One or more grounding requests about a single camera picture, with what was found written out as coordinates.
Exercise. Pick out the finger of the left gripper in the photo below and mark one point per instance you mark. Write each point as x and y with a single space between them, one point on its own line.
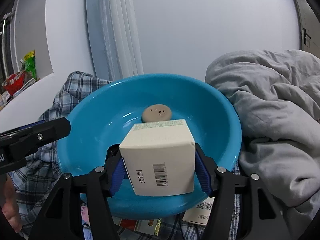
23 141

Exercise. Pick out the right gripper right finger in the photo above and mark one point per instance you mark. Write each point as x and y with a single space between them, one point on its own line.
260 217

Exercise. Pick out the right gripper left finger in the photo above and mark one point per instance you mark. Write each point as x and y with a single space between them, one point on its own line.
60 218

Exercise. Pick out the large white barcode box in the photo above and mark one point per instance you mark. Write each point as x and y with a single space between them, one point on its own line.
159 158

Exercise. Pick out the beige round bear compact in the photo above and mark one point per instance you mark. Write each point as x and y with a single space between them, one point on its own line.
156 113

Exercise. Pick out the person's left hand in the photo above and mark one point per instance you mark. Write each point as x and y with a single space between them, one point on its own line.
10 207

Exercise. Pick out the blue plaid blanket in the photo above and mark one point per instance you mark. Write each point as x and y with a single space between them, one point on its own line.
34 181

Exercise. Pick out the small white barcode box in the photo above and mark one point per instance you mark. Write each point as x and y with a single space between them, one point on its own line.
200 213

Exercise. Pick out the red snack bag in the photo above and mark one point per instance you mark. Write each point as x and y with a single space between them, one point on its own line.
14 82

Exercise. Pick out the blue plastic basin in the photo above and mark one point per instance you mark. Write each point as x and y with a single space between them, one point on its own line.
105 117

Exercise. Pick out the green snack bag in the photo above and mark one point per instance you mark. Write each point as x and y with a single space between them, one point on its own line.
29 64

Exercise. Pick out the red white medicine box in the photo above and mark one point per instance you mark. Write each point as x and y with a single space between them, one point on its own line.
149 227

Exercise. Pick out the grey duvet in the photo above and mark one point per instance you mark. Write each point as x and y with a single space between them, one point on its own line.
276 96

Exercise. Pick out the white sheer curtain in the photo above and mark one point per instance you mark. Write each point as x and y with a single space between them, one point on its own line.
121 39

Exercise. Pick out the grey door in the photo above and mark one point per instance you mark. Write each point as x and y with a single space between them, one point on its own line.
309 27

